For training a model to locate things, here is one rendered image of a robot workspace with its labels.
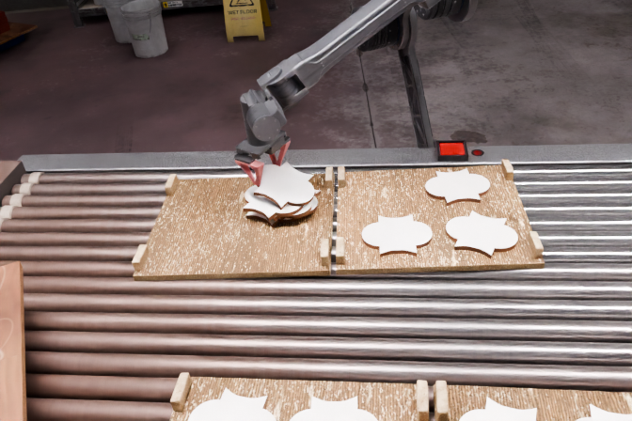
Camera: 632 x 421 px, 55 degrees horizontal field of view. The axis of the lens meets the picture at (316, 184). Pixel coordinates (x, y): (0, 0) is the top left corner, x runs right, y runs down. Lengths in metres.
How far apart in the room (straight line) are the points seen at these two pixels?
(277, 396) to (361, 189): 0.59
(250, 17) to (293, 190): 3.60
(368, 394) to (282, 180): 0.54
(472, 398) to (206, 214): 0.73
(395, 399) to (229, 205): 0.64
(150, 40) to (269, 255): 3.74
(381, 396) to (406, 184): 0.59
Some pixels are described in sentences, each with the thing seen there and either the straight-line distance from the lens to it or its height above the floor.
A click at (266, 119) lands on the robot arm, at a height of 1.21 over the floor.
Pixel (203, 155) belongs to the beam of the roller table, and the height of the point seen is 0.92.
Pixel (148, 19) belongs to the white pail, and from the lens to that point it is 4.85.
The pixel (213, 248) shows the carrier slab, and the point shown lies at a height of 0.94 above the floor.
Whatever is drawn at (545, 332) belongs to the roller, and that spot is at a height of 0.91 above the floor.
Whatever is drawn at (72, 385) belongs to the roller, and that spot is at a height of 0.92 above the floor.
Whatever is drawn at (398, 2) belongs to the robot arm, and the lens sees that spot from 1.29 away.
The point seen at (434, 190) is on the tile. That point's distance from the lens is 1.43.
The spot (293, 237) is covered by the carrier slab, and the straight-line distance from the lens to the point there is 1.33.
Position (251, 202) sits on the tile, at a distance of 1.38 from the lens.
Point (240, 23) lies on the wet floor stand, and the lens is 4.91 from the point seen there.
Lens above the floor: 1.78
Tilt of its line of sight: 35 degrees down
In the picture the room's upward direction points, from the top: 6 degrees counter-clockwise
